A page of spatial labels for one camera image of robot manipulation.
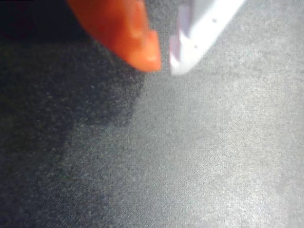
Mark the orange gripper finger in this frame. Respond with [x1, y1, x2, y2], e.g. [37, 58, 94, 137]
[67, 0, 162, 73]

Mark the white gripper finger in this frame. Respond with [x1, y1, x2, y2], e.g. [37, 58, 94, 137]
[169, 0, 246, 76]

